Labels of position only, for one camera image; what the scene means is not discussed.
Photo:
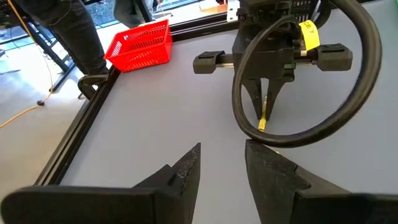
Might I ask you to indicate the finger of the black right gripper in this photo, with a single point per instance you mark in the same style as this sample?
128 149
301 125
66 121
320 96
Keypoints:
256 93
275 93

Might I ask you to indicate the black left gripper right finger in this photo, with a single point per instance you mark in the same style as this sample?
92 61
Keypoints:
273 193

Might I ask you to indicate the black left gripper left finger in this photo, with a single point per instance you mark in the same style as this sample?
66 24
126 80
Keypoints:
174 193

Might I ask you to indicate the yellow crayon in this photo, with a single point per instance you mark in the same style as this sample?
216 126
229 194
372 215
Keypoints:
262 124

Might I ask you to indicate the yellow label tag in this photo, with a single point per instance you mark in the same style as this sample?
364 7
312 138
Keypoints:
311 35

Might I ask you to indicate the black plastic basket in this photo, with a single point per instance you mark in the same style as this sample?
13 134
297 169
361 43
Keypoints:
303 9

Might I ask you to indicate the grey table mat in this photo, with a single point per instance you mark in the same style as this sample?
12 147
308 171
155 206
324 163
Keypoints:
155 109

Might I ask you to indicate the red plastic basket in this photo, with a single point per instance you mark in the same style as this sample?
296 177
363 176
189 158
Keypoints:
140 46

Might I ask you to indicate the person's leg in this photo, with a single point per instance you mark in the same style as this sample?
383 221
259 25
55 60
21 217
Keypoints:
130 12
77 37

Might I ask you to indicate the black floor stand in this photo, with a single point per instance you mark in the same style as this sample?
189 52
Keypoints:
59 59

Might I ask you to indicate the white metal bracket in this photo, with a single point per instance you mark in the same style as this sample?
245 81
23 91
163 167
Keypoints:
232 11

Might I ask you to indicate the black aluminium table frame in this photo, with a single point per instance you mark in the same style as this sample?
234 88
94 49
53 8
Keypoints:
84 137

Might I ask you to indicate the black frame clamp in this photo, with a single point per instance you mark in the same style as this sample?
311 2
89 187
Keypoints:
90 81

